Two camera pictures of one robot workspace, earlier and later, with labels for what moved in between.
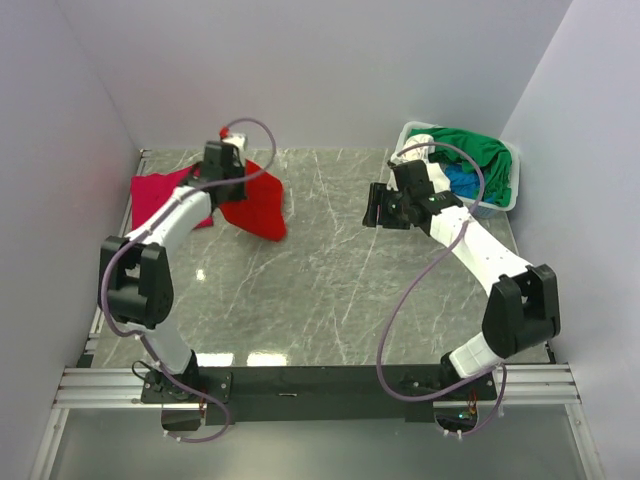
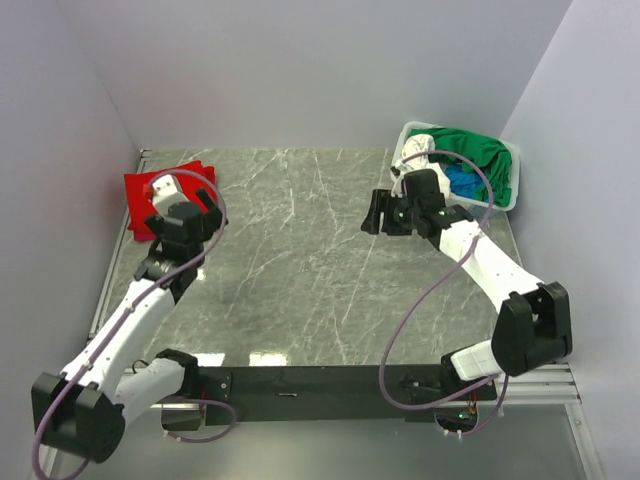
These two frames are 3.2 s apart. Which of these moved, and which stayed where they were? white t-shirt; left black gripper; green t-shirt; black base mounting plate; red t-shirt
Moved: left black gripper; red t-shirt
Stayed: white t-shirt; black base mounting plate; green t-shirt
